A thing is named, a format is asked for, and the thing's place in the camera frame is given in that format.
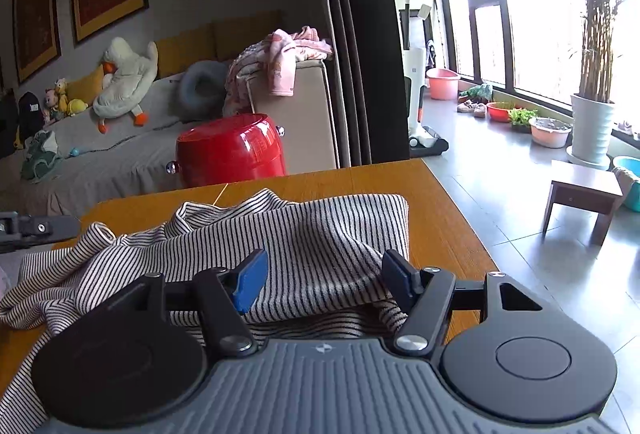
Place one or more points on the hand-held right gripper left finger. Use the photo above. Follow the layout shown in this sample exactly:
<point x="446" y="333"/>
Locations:
<point x="252" y="281"/>

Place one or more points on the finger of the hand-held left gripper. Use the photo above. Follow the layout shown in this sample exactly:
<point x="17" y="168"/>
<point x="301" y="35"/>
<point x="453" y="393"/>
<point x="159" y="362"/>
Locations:
<point x="45" y="229"/>

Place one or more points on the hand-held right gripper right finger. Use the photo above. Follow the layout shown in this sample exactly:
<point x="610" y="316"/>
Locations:
<point x="400" y="281"/>

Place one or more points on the black white striped shirt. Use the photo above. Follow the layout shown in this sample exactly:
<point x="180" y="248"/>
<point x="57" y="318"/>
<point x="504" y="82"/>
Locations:
<point x="310" y="234"/>

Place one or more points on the green cloth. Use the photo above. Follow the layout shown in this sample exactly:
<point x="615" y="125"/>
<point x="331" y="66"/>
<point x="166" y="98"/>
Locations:
<point x="40" y="159"/>

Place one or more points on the grey sofa cover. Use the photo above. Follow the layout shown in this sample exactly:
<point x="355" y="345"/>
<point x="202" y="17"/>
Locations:
<point x="125" y="149"/>

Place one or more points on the black bag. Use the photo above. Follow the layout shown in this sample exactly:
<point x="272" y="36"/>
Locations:
<point x="30" y="114"/>

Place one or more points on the small yellow plush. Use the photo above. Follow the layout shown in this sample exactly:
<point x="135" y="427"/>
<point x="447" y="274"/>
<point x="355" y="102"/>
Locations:
<point x="77" y="108"/>

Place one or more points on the red round stool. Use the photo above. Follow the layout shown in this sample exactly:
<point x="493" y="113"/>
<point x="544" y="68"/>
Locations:
<point x="230" y="154"/>

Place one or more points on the small plush doll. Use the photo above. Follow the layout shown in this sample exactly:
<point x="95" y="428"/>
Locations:
<point x="56" y="99"/>

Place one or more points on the yellow throw pillow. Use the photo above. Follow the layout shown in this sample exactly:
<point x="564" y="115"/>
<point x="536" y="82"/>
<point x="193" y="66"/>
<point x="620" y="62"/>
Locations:
<point x="85" y="87"/>

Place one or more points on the white goose plush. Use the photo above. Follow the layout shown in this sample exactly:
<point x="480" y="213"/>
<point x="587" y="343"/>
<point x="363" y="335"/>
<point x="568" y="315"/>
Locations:
<point x="125" y="79"/>

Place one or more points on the beige sofa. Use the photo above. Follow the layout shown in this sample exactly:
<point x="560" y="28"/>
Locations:
<point x="300" y="114"/>

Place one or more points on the pair of shoes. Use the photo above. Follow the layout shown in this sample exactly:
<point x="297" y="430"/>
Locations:
<point x="472" y="108"/>

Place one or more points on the red plastic basin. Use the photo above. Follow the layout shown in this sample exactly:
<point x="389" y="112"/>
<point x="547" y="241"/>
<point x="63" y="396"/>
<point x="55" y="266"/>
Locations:
<point x="500" y="113"/>

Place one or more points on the pink plastic basin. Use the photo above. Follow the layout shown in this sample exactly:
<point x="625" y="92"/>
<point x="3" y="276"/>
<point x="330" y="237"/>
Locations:
<point x="442" y="87"/>

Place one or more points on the pink floral cloth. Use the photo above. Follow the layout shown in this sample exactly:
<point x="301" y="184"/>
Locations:
<point x="240" y="79"/>

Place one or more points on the green potted seedlings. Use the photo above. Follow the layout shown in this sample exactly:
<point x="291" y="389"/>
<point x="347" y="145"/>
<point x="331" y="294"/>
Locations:
<point x="522" y="118"/>

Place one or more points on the green toy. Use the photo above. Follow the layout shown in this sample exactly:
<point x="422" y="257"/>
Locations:
<point x="477" y="92"/>

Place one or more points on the small dark wooden stool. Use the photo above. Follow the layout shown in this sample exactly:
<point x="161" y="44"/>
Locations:
<point x="582" y="186"/>

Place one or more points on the pink basin with soil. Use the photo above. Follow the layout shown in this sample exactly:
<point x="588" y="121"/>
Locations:
<point x="550" y="137"/>

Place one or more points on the white floor washer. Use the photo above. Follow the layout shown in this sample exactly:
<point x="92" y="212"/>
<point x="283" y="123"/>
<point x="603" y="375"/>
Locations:
<point x="415" y="64"/>

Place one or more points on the pink child jacket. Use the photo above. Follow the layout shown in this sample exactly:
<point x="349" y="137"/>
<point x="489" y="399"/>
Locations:
<point x="280" y="59"/>

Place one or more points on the yellow back cushion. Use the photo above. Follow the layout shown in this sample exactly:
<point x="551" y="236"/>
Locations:
<point x="245" y="32"/>
<point x="185" y="52"/>

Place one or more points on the white ribbed plant pot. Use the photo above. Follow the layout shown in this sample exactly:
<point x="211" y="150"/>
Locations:
<point x="592" y="129"/>

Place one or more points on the dark curtain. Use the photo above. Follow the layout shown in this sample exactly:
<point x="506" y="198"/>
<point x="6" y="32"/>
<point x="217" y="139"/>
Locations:
<point x="360" y="39"/>

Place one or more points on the blue plastic basin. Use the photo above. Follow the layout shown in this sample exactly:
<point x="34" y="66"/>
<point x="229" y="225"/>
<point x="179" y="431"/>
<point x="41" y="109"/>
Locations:
<point x="627" y="167"/>

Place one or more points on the tall bamboo plant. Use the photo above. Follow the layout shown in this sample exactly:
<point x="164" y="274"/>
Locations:
<point x="597" y="39"/>

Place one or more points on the black window frame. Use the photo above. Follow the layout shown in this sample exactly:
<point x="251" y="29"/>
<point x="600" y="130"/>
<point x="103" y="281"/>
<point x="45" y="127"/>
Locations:
<point x="542" y="99"/>

